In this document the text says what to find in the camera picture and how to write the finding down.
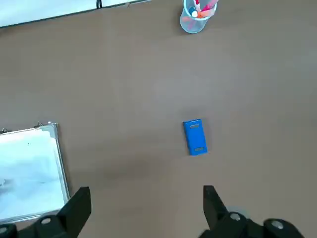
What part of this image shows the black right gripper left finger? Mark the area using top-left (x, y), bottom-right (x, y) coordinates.
top-left (0, 186), bottom-right (92, 238)

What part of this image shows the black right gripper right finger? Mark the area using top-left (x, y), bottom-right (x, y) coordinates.
top-left (198, 185), bottom-right (305, 238)

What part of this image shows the blue plastic eraser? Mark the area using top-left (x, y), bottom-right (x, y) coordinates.
top-left (182, 118), bottom-right (208, 156)

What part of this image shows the silver framed whiteboard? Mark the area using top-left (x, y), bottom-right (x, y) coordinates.
top-left (0, 121), bottom-right (71, 223)

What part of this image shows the clear plastic pen cup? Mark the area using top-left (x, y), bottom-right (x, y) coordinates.
top-left (180, 0), bottom-right (218, 34)

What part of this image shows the red marker pen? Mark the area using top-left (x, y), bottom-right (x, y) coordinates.
top-left (199, 0), bottom-right (219, 18)

